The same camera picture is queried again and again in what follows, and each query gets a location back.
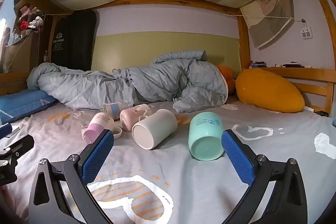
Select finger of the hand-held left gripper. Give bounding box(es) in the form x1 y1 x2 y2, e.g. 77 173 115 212
0 123 12 138

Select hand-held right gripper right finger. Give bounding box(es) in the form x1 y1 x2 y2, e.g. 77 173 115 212
221 130 308 224

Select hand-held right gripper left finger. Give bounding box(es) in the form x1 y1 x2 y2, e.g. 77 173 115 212
28 129 115 224

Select mint green cup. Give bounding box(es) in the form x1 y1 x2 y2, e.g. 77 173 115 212
188 112 225 161

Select pink and purple cup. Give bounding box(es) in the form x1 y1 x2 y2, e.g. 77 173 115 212
81 112 115 144

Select white cup with blue band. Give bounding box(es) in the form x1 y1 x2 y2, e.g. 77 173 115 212
101 101 125 118

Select blue pillow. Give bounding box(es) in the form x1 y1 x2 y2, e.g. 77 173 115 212
0 89 58 125

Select grey printed bedsheet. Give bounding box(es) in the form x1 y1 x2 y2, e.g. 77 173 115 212
0 95 336 224

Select grey duvet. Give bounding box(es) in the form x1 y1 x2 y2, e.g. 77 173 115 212
26 50 228 113

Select yellow pillow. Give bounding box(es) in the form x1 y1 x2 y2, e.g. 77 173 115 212
235 68 305 113

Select cardboard box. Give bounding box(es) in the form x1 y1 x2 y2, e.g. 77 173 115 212
5 35 40 73

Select orange plush toy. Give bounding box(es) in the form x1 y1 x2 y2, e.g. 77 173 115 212
217 64 236 94

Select stuffed toys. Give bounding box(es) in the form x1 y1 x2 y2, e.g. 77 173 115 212
20 16 44 31

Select black hanging bag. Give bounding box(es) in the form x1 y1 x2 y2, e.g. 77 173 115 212
50 10 97 72

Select green headboard panel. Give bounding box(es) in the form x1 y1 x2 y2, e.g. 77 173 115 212
91 31 242 73

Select checkered hanging curtain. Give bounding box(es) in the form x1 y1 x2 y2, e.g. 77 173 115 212
240 0 300 50

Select wooden bed frame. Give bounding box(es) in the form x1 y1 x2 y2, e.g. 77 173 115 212
0 0 336 119

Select white wall power socket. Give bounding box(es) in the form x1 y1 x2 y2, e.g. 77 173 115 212
300 26 314 40

